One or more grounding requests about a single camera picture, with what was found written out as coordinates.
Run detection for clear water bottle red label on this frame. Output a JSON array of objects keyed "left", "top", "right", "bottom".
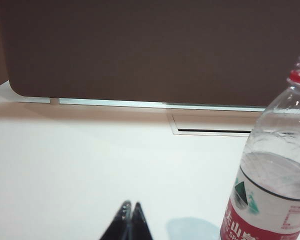
[{"left": 219, "top": 54, "right": 300, "bottom": 240}]

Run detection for brown desk partition panel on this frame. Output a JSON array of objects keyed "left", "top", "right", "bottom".
[{"left": 0, "top": 0, "right": 300, "bottom": 109}]

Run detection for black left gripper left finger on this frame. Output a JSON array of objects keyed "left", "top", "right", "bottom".
[{"left": 98, "top": 199, "right": 133, "bottom": 240}]

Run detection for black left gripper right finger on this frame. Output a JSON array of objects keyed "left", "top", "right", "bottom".
[{"left": 129, "top": 201, "right": 155, "bottom": 240}]

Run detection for desk cable slot lid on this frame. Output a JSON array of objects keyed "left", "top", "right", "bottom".
[{"left": 167, "top": 113, "right": 260, "bottom": 136}]

